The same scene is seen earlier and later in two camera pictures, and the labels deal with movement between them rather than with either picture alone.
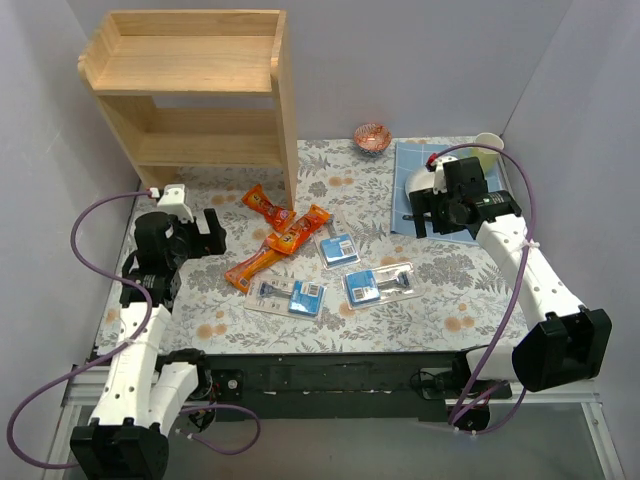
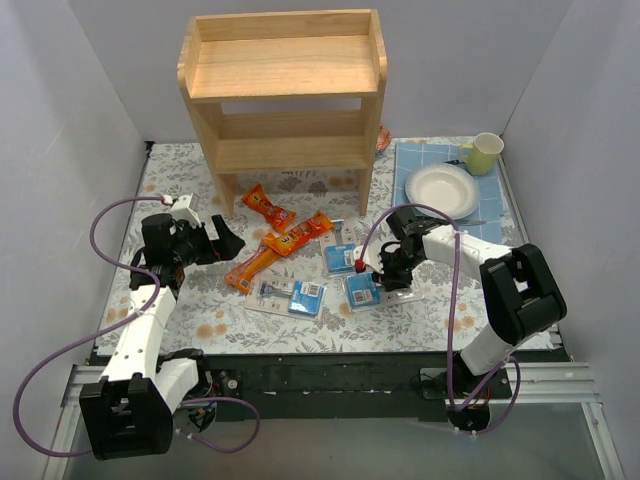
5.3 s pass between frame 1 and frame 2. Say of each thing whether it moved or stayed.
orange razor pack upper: stayed
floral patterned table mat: stayed
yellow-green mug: stayed
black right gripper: moved
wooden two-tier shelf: moved
